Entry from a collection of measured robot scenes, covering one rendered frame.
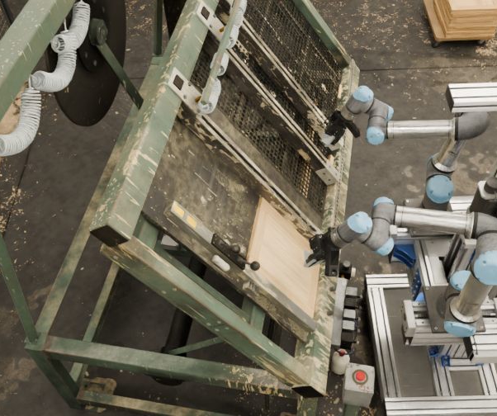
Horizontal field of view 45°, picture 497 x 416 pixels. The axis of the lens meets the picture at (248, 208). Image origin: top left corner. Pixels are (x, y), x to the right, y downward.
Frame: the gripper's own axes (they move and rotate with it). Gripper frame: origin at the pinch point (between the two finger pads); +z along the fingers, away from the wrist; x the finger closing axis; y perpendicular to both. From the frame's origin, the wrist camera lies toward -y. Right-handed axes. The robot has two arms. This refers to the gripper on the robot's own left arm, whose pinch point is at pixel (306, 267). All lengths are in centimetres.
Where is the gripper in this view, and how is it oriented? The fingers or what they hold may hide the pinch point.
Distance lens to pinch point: 232.6
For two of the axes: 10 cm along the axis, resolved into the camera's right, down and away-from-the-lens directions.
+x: -8.4, -0.9, -5.4
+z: -5.1, 4.8, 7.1
